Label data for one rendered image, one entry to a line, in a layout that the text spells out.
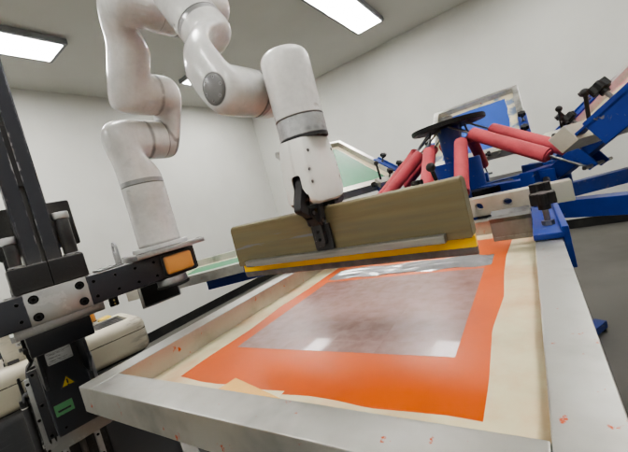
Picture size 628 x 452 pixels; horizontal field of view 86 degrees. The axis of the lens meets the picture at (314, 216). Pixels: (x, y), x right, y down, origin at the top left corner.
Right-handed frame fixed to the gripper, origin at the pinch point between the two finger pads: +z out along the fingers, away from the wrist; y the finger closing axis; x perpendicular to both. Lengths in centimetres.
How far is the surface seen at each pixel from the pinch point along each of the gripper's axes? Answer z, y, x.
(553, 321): 10.3, 8.9, 26.8
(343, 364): 14.1, 12.5, 5.1
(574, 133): -5, -64, 38
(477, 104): -42, -245, 2
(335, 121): -111, -445, -215
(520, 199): 8, -54, 24
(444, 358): 13.9, 10.0, 16.4
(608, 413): 10.3, 20.9, 28.8
